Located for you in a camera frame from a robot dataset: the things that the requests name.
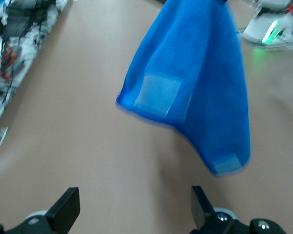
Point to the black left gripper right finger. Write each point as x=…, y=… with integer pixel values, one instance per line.
x=199, y=212

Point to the black power strip orange switches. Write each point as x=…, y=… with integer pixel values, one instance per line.
x=9, y=58

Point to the blue microfibre towel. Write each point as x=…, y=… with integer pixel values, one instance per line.
x=210, y=85

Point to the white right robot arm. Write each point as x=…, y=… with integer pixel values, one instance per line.
x=258, y=26

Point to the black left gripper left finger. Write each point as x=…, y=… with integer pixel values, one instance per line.
x=64, y=212

